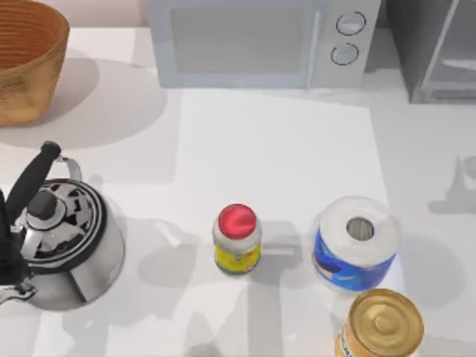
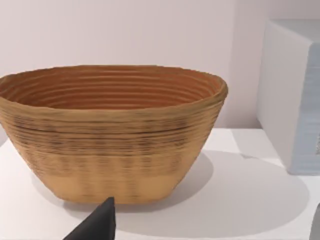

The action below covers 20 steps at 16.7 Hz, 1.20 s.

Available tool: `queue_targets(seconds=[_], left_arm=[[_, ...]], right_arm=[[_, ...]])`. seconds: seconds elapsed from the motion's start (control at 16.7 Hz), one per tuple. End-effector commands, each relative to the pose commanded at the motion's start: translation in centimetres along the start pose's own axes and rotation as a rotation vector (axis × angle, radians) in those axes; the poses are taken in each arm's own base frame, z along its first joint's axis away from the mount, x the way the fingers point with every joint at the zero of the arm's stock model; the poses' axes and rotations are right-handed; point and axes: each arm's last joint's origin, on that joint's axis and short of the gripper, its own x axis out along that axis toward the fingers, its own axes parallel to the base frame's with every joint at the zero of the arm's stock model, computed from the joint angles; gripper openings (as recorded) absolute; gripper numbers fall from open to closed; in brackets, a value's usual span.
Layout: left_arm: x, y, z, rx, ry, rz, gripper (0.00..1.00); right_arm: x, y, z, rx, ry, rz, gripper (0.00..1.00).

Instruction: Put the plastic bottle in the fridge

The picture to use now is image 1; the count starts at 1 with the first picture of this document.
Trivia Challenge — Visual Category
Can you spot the woven brown basket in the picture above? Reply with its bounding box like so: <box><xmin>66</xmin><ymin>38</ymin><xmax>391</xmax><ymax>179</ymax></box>
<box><xmin>0</xmin><ymin>0</ymin><xmax>71</xmax><ymax>127</ymax></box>

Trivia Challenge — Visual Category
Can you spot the red-lidded yellow label jar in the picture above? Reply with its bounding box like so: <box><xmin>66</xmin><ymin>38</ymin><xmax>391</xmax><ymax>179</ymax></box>
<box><xmin>212</xmin><ymin>202</ymin><xmax>263</xmax><ymax>277</ymax></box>

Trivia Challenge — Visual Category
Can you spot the steel kettle with black handle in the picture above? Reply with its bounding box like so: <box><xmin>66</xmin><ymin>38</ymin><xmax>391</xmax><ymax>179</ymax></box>
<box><xmin>0</xmin><ymin>141</ymin><xmax>126</xmax><ymax>312</ymax></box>

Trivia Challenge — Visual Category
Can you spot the round microwave knob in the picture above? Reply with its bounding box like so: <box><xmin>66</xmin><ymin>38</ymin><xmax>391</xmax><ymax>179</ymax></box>
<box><xmin>335</xmin><ymin>10</ymin><xmax>367</xmax><ymax>36</ymax></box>
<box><xmin>330</xmin><ymin>42</ymin><xmax>360</xmax><ymax>67</ymax></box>

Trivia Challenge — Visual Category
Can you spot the gold-topped yellow can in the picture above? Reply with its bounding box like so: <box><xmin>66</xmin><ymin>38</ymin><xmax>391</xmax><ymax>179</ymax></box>
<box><xmin>335</xmin><ymin>288</ymin><xmax>425</xmax><ymax>357</ymax></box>

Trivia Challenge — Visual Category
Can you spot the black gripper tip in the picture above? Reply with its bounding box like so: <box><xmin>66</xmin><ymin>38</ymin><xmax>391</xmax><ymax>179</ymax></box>
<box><xmin>0</xmin><ymin>188</ymin><xmax>35</xmax><ymax>288</ymax></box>

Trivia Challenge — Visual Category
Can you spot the blue-wrapped paper towel roll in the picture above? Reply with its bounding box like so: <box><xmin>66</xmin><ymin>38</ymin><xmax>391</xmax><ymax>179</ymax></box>
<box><xmin>311</xmin><ymin>196</ymin><xmax>402</xmax><ymax>293</ymax></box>

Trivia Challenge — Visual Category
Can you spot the pale microwave oven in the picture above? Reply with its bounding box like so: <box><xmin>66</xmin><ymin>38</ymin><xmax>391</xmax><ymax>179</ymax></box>
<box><xmin>144</xmin><ymin>0</ymin><xmax>383</xmax><ymax>91</ymax></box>

